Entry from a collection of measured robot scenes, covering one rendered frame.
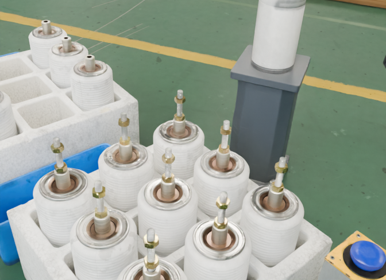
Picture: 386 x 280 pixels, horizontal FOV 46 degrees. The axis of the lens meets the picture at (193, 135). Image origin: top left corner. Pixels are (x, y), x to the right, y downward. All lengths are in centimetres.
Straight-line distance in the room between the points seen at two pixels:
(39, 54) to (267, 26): 60
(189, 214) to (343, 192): 55
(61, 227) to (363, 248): 45
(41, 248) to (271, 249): 36
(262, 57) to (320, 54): 86
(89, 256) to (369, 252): 36
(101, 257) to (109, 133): 48
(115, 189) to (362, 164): 72
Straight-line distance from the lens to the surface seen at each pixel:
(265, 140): 105
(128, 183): 78
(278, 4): 92
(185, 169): 86
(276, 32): 94
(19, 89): 123
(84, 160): 105
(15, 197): 102
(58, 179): 74
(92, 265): 68
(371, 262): 59
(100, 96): 106
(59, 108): 114
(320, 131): 137
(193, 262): 66
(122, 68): 161
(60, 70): 115
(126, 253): 67
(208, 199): 79
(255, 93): 99
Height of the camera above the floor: 76
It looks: 36 degrees down
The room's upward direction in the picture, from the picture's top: 3 degrees clockwise
